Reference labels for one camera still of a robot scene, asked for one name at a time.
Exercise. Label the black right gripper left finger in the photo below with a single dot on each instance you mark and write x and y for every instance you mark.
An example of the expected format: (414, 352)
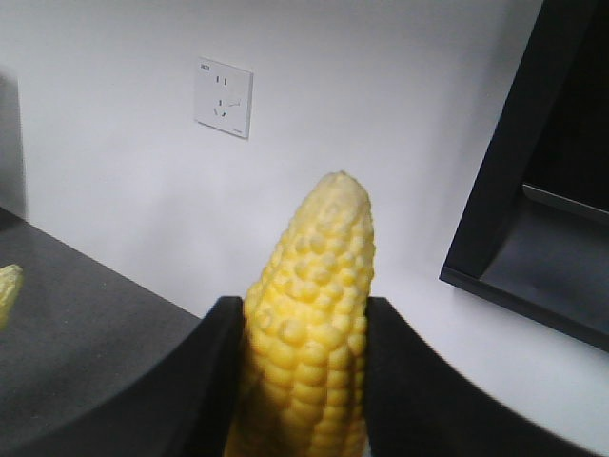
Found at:
(181, 407)

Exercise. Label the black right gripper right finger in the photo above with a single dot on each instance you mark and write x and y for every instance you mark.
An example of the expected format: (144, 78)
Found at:
(416, 404)

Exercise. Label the yellow corn cob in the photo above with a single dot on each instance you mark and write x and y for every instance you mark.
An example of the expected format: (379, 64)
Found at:
(12, 277)
(303, 350)

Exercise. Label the white wall socket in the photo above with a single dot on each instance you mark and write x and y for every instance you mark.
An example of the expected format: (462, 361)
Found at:
(222, 97)

